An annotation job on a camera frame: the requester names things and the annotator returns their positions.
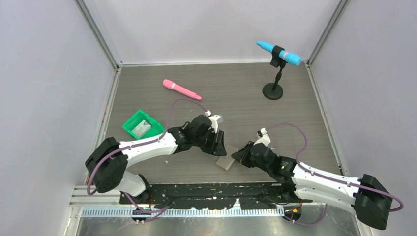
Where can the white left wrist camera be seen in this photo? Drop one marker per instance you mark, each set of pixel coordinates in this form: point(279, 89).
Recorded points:
point(216, 120)

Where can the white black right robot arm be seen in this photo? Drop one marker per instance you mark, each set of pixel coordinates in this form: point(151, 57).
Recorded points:
point(364, 197)

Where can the aluminium front rail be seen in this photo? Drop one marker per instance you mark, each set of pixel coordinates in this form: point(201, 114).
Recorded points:
point(108, 205)

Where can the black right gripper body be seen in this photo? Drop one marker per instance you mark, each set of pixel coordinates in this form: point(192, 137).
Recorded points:
point(248, 160)

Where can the grey card holder wallet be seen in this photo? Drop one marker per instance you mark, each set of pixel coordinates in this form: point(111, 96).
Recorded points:
point(226, 162)

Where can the blue toy microphone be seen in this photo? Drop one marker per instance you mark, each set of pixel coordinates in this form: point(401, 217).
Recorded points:
point(279, 54)

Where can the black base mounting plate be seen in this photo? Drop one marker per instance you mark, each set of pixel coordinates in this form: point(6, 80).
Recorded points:
point(214, 196)

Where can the green plastic bin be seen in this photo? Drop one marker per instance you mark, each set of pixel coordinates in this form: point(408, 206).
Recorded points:
point(156, 127)

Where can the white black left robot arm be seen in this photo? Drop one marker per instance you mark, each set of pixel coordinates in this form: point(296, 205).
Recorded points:
point(108, 164)

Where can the black microphone stand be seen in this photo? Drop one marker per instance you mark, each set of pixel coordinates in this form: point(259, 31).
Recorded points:
point(273, 91)

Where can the pink toy microphone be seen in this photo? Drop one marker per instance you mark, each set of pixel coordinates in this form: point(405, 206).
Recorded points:
point(175, 87)

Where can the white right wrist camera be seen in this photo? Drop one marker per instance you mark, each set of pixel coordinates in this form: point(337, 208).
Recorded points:
point(263, 137)

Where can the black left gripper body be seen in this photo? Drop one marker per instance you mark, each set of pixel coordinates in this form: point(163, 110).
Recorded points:
point(205, 142)

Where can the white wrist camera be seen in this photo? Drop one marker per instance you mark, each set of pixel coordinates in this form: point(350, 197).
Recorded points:
point(263, 137)
point(216, 120)

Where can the silver card in bin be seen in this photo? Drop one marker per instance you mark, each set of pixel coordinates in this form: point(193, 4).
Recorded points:
point(141, 129)

